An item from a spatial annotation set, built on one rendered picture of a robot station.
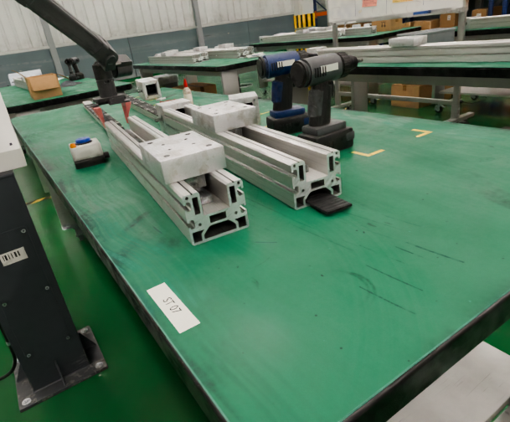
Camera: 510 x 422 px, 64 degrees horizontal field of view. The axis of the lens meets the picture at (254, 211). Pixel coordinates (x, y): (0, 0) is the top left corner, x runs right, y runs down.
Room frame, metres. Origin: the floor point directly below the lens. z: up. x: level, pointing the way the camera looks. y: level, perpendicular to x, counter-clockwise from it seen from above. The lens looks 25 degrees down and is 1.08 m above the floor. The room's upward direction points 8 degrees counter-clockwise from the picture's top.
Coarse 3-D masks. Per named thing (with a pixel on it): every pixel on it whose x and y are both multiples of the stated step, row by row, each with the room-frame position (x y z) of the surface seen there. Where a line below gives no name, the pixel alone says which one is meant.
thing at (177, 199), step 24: (120, 144) 1.07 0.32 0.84; (144, 168) 0.81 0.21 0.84; (168, 192) 0.66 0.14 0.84; (192, 192) 0.58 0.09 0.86; (216, 192) 0.64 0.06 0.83; (240, 192) 0.61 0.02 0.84; (168, 216) 0.69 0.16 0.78; (192, 216) 0.57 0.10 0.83; (216, 216) 0.60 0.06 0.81; (240, 216) 0.60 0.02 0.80; (192, 240) 0.57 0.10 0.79
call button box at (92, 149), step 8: (80, 144) 1.13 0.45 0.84; (88, 144) 1.13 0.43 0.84; (96, 144) 1.13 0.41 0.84; (72, 152) 1.10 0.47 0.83; (80, 152) 1.11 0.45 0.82; (88, 152) 1.12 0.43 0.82; (96, 152) 1.13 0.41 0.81; (104, 152) 1.17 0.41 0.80; (80, 160) 1.11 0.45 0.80; (88, 160) 1.12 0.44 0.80; (96, 160) 1.13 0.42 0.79; (104, 160) 1.13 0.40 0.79
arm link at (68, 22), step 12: (24, 0) 1.10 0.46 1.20; (36, 0) 1.15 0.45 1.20; (48, 0) 1.17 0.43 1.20; (36, 12) 1.17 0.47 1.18; (48, 12) 1.19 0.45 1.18; (60, 12) 1.21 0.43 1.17; (60, 24) 1.23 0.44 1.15; (72, 24) 1.25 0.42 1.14; (84, 24) 1.31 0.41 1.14; (72, 36) 1.27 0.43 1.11; (84, 36) 1.30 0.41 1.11; (96, 36) 1.34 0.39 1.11; (84, 48) 1.32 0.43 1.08; (96, 48) 1.34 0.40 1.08; (108, 48) 1.37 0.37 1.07
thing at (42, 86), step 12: (372, 24) 5.44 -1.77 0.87; (384, 24) 5.27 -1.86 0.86; (396, 24) 5.23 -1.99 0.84; (36, 84) 3.14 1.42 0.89; (48, 84) 3.17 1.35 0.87; (192, 84) 5.63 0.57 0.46; (204, 84) 5.43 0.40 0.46; (396, 84) 4.74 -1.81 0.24; (408, 84) 4.58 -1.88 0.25; (36, 96) 3.15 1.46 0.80; (48, 96) 3.18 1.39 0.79; (420, 96) 4.43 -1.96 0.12; (444, 96) 4.62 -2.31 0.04
